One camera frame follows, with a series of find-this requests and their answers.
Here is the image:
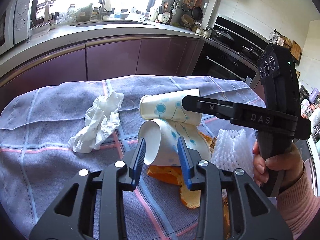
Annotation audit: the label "purple plaid tablecloth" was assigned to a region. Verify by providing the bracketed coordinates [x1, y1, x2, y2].
[1, 75, 264, 239]

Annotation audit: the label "kitchen faucet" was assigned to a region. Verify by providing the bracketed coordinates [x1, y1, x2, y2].
[98, 0, 111, 20]

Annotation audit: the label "purple kitchen cabinets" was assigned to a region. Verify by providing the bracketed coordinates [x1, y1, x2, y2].
[1, 35, 204, 100]

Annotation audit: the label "white foam fruit net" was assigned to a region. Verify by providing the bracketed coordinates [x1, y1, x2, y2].
[210, 128, 256, 177]

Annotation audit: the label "right hand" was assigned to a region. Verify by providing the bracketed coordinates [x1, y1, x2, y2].
[253, 141, 304, 188]

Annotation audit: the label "orange peel piece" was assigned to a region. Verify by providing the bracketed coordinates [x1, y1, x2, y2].
[180, 183, 201, 209]
[147, 165, 183, 186]

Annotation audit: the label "black built-in oven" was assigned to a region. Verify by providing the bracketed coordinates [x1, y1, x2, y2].
[192, 15, 271, 91]

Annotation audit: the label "crumpled white tissue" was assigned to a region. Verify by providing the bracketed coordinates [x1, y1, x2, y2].
[68, 91, 124, 154]

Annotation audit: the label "pink right sleeve forearm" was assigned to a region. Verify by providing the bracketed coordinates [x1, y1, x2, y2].
[277, 172, 319, 239]

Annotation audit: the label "black frying pan hanging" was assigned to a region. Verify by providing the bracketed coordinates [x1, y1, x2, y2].
[191, 6, 203, 21]

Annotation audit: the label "paper cup blue dots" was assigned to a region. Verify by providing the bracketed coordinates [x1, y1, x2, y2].
[138, 119, 211, 166]
[139, 88, 202, 126]

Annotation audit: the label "white microwave oven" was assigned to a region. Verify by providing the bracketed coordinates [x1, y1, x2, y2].
[0, 0, 32, 55]

